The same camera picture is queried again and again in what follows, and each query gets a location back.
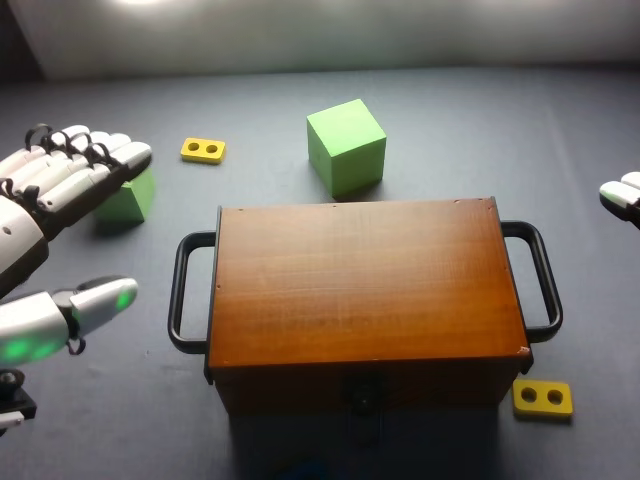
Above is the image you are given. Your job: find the green wooden cube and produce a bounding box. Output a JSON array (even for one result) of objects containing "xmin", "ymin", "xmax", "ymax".
[
  {"xmin": 306, "ymin": 98, "xmax": 388, "ymax": 199},
  {"xmin": 92, "ymin": 167, "xmax": 156, "ymax": 224}
]

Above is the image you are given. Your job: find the yellow two-hole block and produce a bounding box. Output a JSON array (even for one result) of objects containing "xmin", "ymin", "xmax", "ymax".
[
  {"xmin": 512, "ymin": 378, "xmax": 574, "ymax": 419},
  {"xmin": 179, "ymin": 137, "xmax": 227, "ymax": 166}
]

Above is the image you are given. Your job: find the orange wooden box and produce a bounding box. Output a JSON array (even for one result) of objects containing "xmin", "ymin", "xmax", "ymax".
[{"xmin": 167, "ymin": 196, "xmax": 564, "ymax": 386}]

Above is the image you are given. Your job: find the grey table cloth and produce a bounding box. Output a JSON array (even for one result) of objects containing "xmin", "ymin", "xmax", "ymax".
[{"xmin": 0, "ymin": 62, "xmax": 640, "ymax": 480}]

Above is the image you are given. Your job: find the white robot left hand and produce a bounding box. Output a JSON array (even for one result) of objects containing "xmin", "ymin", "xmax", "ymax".
[{"xmin": 0, "ymin": 122, "xmax": 154, "ymax": 370}]

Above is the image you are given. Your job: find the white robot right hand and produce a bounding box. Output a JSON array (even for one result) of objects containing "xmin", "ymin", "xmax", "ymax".
[{"xmin": 598, "ymin": 171, "xmax": 640, "ymax": 226}]

